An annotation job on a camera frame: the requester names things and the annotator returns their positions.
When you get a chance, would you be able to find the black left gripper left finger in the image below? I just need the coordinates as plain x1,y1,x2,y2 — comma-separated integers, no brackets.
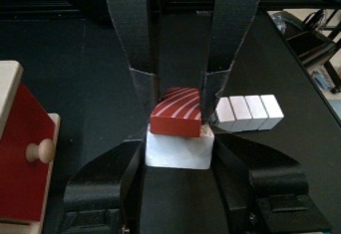
61,139,147,234

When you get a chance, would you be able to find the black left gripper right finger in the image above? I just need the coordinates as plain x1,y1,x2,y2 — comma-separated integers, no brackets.
211,132,333,234

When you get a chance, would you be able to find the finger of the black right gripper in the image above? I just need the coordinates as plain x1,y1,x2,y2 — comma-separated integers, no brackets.
199,0,265,121
103,0,162,118

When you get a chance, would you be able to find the white toy rice block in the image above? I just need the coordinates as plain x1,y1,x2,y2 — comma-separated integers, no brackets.
144,123,215,170

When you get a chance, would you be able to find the red striped toy salmon slice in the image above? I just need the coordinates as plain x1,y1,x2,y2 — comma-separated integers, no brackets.
150,87,203,138

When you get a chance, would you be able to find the red wooden box with knob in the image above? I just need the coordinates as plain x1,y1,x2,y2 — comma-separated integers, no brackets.
0,60,61,234

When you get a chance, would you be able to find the white four-segment toy block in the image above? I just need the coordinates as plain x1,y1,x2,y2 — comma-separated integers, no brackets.
214,94,285,133

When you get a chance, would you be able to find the blue packet on floor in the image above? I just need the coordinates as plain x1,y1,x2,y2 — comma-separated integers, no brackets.
310,71,335,92

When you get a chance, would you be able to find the black metal frame bar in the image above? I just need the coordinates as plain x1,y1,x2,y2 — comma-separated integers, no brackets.
259,0,341,12

